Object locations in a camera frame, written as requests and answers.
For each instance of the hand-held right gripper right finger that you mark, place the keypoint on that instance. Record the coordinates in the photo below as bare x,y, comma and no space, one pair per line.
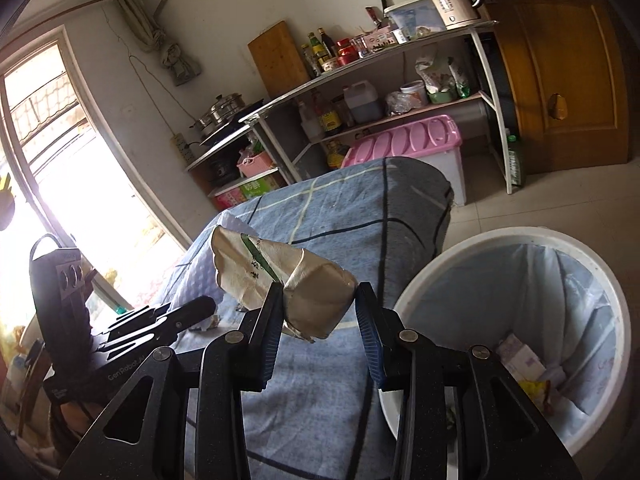
372,350

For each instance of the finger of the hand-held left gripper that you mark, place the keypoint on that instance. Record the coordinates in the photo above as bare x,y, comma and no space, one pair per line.
145,341
190,312

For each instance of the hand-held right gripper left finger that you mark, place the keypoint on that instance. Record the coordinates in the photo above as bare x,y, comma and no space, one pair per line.
267,340

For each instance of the beige paper bag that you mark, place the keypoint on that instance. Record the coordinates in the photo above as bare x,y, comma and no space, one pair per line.
310,290

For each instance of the purple juice carton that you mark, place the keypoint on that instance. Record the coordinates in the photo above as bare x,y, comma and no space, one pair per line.
520,357

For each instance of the white trash bin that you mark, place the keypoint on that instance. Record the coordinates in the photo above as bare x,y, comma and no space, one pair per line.
500,239

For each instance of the yellow wrapper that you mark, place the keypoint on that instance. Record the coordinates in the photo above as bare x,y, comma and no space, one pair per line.
537,390

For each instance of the pale blue bin liner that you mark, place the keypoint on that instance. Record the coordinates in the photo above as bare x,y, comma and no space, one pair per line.
475,300

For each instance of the blue-grey checked blanket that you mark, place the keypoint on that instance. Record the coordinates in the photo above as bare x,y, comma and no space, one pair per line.
320,210

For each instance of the window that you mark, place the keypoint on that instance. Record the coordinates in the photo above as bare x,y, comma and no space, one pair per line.
75,170

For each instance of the green cardboard box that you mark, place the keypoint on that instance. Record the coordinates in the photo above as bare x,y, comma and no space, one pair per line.
260,187

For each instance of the black rice cooker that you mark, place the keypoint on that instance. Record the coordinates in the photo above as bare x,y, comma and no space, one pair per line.
222,170

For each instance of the pink woven basket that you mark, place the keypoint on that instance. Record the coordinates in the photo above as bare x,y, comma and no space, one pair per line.
255,165

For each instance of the small white metal shelf rack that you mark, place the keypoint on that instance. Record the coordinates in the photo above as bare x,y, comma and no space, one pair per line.
220,152

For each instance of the white power strip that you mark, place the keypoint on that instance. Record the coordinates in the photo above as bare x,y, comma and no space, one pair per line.
182,149

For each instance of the black induction cooker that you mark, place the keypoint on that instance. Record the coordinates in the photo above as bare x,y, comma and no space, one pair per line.
225,132

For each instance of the yellow oil bottle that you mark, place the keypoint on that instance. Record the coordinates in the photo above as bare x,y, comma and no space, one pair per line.
337,155

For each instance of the steel steamer pot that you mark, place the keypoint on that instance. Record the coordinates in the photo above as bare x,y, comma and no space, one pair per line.
222,110

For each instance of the storage box with pink lid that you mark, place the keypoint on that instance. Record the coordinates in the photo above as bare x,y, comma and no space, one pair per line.
405,142

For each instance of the clear plastic bottle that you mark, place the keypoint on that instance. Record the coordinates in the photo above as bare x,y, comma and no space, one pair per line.
310,125

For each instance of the sauce bottle with yellow label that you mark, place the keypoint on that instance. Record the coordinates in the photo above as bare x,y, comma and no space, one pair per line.
330,120

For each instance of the green bottle with white cap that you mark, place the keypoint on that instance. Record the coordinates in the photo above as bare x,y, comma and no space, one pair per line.
515,162

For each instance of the crumpled plastic bag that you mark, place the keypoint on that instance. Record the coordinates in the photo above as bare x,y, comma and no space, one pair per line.
397,105

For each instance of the grey plastic jerrycan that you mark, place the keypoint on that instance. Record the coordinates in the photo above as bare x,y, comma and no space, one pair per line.
362,102

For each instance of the white plastic tub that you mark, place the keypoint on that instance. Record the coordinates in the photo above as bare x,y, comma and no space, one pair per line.
414,94

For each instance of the wooden cutting board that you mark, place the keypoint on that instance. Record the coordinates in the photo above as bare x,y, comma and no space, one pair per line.
280,60

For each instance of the green bowl with bags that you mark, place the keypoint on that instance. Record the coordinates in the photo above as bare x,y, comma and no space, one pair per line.
442,82

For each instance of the tied grey curtain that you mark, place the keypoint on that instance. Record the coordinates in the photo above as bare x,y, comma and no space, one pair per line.
150,25

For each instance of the long white metal shelf rack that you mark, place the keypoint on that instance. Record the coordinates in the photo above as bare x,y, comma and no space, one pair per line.
380,52

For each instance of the red jars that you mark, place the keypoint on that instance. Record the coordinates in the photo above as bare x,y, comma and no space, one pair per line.
346,52

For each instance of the dark sauce bottle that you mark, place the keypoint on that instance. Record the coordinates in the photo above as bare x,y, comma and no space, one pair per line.
327,45

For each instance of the pink utensil holder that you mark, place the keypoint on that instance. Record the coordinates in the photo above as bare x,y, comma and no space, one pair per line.
377,40

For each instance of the clear plastic storage box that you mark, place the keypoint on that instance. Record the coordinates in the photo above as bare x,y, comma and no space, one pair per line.
415,17

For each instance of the wooden door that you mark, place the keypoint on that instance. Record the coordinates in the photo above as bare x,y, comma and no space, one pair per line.
560,50

